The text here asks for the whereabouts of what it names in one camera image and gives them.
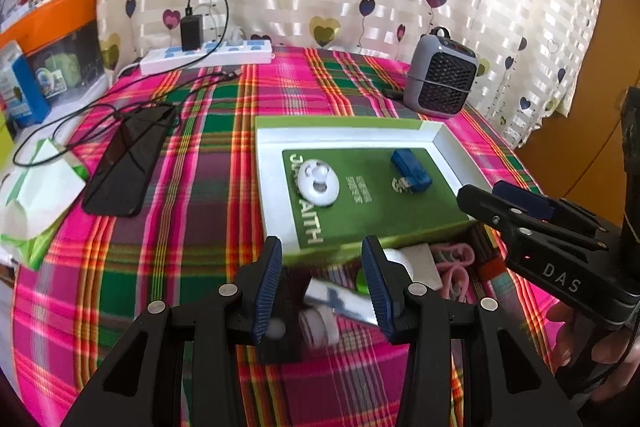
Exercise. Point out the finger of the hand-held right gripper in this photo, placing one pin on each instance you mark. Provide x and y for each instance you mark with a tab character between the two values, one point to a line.
522	199
485	204

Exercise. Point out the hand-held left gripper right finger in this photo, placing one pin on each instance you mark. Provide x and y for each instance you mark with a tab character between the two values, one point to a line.
377	294

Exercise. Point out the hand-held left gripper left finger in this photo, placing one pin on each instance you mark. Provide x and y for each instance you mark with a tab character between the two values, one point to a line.
267	289

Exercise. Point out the white and green spool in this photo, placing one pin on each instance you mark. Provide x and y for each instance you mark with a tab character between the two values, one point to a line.
361	283

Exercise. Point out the silver rectangular device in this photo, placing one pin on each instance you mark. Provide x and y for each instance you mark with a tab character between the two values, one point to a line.
340	302

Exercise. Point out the white power adapter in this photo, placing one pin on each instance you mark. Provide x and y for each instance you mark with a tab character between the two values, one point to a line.
426	264

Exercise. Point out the small bottle with red cap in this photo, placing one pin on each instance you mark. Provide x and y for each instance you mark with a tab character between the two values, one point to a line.
492	268

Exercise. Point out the white tape roll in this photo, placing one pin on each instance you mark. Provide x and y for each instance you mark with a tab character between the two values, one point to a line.
317	329

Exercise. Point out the black rectangular device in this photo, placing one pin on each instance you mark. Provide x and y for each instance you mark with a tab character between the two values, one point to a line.
292	349

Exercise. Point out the green and white box lid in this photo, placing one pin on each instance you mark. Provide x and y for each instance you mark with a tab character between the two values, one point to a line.
380	212

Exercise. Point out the white panda-face round gadget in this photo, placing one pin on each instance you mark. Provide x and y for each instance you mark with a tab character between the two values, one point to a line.
320	184

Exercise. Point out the person's right hand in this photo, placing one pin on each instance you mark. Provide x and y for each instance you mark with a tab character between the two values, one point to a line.
612	349

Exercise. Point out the blue translucent USB card reader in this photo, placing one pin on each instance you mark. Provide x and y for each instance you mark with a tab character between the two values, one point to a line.
410	169

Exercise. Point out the wooden cabinet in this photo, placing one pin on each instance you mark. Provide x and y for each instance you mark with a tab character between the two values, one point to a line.
590	107

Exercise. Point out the grey portable heater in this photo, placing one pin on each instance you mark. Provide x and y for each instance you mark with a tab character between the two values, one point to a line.
440	77

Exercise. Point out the black USB plug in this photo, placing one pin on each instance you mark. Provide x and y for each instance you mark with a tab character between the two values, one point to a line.
394	95

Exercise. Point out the black smartphone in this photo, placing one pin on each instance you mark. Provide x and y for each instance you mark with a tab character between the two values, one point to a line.
125	162

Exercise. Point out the white power strip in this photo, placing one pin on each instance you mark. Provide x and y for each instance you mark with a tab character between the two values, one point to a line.
240	53

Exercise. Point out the white and green tissue packet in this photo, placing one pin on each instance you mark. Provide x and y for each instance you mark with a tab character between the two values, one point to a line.
35	202

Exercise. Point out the white plug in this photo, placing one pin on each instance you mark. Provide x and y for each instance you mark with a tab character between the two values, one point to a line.
236	37

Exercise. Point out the black charger plug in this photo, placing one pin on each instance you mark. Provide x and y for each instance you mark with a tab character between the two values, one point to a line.
191	32

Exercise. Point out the lime green box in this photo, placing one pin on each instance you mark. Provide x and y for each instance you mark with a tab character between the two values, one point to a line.
4	142

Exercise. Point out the blue and white carton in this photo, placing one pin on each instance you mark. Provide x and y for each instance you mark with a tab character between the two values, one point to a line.
25	92

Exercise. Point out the orange-lidded storage box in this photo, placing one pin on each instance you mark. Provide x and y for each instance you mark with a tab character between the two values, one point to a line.
55	7

